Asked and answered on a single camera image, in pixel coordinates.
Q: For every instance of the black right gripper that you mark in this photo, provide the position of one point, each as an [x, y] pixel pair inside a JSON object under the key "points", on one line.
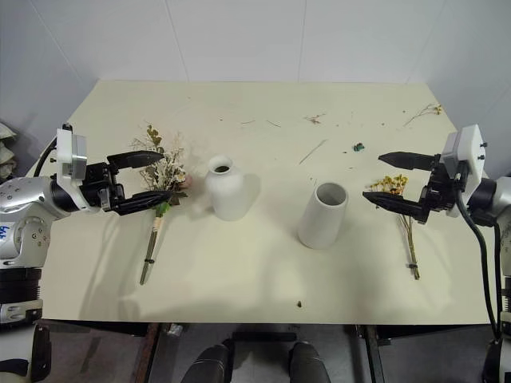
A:
{"points": [[441, 187]]}

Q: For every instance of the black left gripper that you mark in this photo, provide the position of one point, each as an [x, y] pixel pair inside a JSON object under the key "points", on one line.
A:
{"points": [[97, 183]]}

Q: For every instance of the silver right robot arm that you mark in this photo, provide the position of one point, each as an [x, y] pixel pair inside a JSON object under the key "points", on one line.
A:
{"points": [[502, 189]]}

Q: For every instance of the white bottle-shaped ceramic vase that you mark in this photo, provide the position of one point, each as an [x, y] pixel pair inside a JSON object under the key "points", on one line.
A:
{"points": [[229, 191]]}

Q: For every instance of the white cylindrical ceramic vase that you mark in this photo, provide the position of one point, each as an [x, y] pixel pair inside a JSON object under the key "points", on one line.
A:
{"points": [[319, 223]]}

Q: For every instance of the yellow dried flower bunch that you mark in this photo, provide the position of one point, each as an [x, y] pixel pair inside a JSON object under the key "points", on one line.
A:
{"points": [[393, 182]]}

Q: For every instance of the mixed dried flower bouquet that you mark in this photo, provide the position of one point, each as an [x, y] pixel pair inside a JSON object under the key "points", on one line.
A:
{"points": [[165, 171]]}

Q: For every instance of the small green scrap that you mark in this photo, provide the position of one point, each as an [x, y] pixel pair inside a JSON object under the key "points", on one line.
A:
{"points": [[358, 147]]}

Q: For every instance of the loose yellow dried sprig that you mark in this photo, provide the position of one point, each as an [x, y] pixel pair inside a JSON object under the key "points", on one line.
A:
{"points": [[429, 109]]}

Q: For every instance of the long thin dried stem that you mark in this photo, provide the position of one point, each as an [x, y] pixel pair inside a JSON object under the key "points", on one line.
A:
{"points": [[313, 151]]}

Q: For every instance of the small reddish dried twig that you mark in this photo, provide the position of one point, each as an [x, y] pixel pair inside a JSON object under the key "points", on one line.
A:
{"points": [[315, 118]]}

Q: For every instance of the short dried stem piece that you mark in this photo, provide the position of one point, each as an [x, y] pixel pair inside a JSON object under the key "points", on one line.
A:
{"points": [[274, 123], [248, 122]]}

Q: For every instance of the stack of pale bags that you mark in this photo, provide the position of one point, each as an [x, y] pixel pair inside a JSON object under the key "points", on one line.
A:
{"points": [[6, 151]]}

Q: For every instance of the dark rounded shape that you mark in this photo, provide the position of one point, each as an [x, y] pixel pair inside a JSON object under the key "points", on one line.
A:
{"points": [[309, 363], [209, 365]]}

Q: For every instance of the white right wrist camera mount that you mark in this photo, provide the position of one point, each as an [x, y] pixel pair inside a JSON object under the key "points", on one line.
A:
{"points": [[473, 153]]}

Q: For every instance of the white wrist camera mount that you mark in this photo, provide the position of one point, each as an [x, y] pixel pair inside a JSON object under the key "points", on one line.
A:
{"points": [[66, 153], [473, 153]]}

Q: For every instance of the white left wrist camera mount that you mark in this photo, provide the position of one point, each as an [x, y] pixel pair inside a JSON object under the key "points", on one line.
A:
{"points": [[66, 153]]}

